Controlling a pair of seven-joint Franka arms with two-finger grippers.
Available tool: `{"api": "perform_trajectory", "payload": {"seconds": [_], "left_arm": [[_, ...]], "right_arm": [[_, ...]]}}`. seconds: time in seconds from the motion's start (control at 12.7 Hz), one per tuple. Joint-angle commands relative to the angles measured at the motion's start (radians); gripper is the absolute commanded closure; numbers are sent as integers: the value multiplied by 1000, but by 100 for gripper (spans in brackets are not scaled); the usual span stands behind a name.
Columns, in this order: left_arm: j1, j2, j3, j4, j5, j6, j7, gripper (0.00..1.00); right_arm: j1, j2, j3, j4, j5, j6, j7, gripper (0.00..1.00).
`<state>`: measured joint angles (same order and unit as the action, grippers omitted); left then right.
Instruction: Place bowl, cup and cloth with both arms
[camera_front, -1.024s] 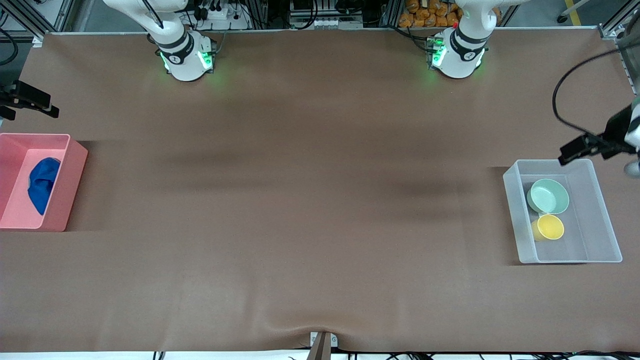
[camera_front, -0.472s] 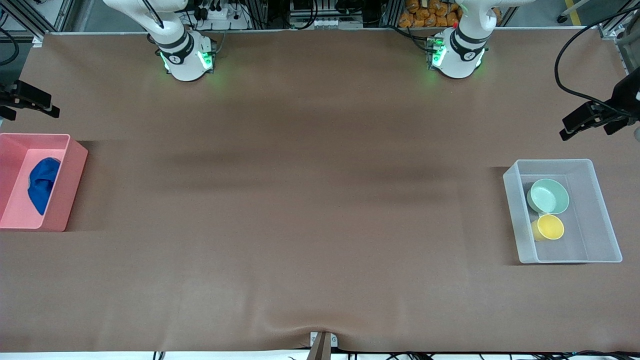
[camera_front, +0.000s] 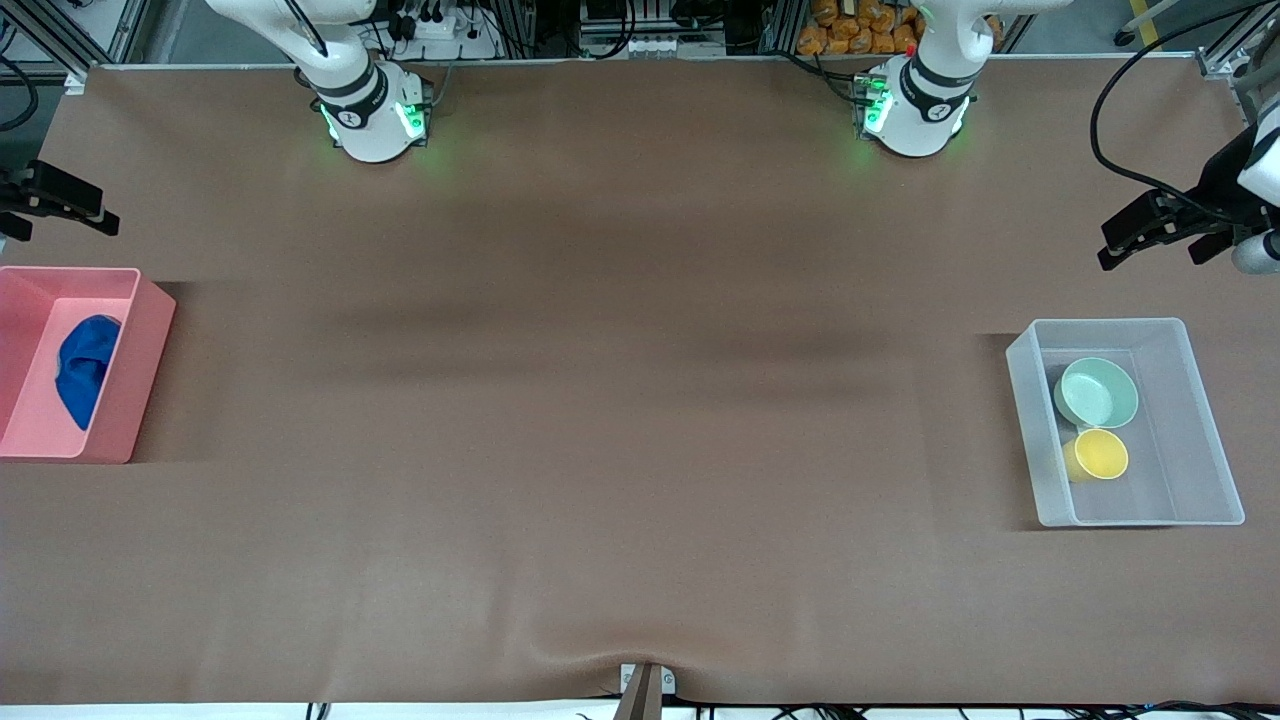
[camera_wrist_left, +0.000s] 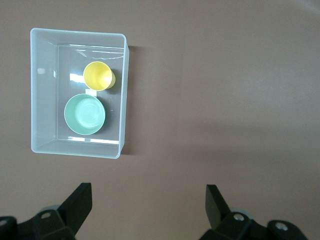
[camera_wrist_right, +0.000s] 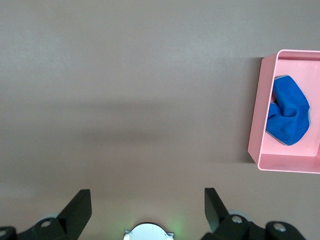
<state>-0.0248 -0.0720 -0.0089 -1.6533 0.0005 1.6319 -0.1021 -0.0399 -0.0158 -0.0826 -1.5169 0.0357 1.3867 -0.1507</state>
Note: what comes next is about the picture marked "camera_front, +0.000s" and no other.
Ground clear plastic bin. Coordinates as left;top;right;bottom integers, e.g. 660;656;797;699
1005;317;1247;528

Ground orange packaged goods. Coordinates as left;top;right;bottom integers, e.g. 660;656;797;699
797;0;926;56

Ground brown table mat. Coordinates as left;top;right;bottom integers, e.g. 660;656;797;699
0;55;1280;706

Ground white power strip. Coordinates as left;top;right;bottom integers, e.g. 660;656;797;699
395;8;501;48

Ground yellow cup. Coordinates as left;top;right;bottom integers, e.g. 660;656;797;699
1062;428;1130;483

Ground aluminium frame rail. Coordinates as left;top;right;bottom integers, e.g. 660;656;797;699
0;0;151;96

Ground pink plastic bin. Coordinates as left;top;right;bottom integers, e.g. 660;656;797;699
0;266;178;465

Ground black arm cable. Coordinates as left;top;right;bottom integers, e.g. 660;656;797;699
1090;0;1280;216
0;0;331;133

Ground metal table edge bracket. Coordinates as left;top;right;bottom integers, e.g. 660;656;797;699
618;662;677;720

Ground blue cloth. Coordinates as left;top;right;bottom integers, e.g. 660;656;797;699
55;314;123;432

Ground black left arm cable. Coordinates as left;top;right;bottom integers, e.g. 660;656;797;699
1090;0;1280;216

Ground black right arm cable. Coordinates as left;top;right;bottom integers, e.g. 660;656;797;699
0;0;331;133

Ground pale green bowl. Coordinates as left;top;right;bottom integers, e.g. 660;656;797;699
1052;357;1141;431

